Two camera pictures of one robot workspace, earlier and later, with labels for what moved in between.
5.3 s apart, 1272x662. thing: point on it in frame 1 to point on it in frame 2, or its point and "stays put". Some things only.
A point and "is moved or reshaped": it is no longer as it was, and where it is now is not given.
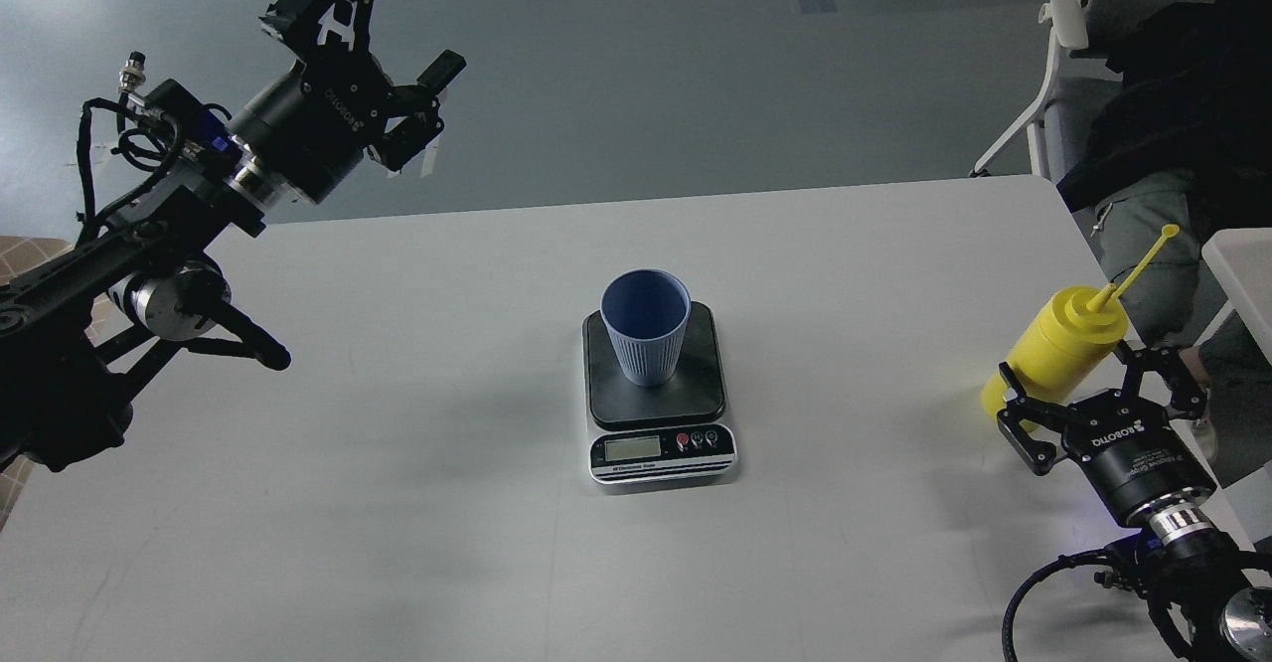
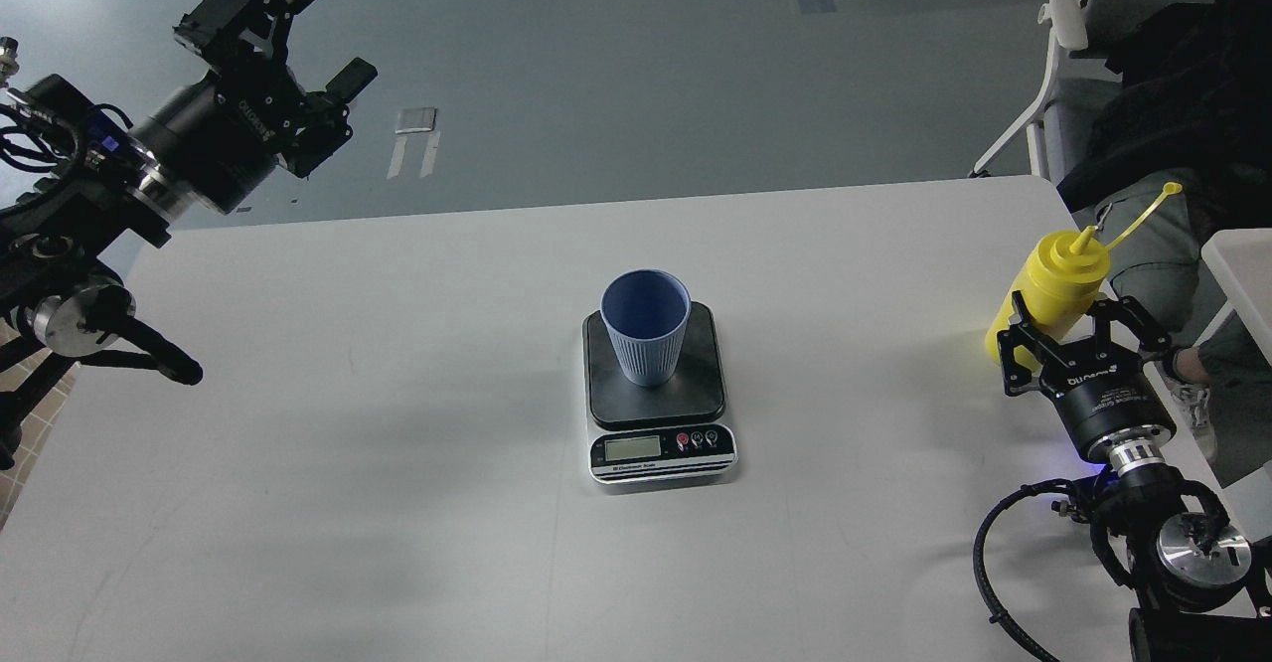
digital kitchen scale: (668, 432) stays put
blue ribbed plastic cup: (646, 312) stays put
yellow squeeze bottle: (1065, 351) is moved or reshaped
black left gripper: (310, 126) to (217, 133)
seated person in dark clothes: (1192, 156) stays put
